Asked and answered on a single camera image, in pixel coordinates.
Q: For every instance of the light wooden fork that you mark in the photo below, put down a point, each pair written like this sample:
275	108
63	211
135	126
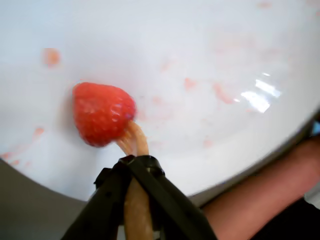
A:
138	142

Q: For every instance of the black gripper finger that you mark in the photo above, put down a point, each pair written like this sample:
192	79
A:
107	195
172	207

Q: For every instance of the small orange strawberry piece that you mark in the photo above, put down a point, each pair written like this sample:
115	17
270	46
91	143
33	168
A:
51	57

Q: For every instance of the person's left forearm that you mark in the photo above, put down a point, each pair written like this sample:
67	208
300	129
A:
250	200

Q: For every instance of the large white plate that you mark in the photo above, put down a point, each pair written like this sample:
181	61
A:
175	37

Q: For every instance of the whole red strawberry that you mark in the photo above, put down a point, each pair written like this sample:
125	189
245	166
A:
102	112

